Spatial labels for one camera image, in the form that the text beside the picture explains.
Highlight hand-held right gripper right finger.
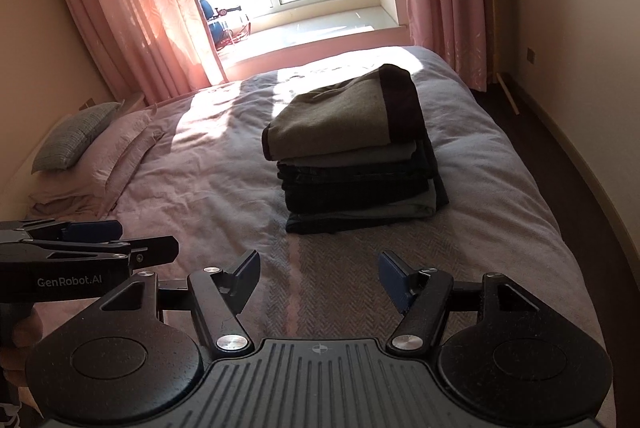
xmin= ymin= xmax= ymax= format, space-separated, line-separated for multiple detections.
xmin=378 ymin=251 xmax=543 ymax=353

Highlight wooden coat stand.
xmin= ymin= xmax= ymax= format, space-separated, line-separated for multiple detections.
xmin=487 ymin=0 xmax=521 ymax=115

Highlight pink pillows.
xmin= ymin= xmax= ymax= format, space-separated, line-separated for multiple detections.
xmin=0 ymin=91 xmax=146 ymax=209

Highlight grey pillow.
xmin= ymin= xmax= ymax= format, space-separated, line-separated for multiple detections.
xmin=31 ymin=102 xmax=123 ymax=174

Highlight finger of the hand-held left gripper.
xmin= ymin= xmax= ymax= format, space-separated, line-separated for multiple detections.
xmin=22 ymin=235 xmax=180 ymax=266
xmin=0 ymin=219 xmax=124 ymax=243

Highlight bed with pink duvet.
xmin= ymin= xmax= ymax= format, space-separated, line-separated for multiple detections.
xmin=0 ymin=46 xmax=606 ymax=359

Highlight stack of folded jeans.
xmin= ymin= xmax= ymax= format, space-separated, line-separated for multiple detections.
xmin=277 ymin=138 xmax=451 ymax=236

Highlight brown and grey sweater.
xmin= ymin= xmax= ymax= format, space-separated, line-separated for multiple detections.
xmin=261 ymin=63 xmax=433 ymax=161

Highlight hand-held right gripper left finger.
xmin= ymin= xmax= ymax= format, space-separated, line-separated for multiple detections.
xmin=100 ymin=249 xmax=262 ymax=354

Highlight blue and red appliance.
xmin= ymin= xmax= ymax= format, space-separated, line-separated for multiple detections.
xmin=199 ymin=0 xmax=251 ymax=52

